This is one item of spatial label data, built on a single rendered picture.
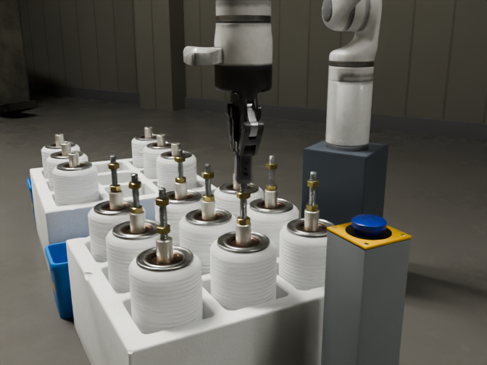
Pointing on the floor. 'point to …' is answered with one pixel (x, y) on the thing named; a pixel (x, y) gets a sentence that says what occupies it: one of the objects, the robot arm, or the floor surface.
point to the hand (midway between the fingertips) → (243, 169)
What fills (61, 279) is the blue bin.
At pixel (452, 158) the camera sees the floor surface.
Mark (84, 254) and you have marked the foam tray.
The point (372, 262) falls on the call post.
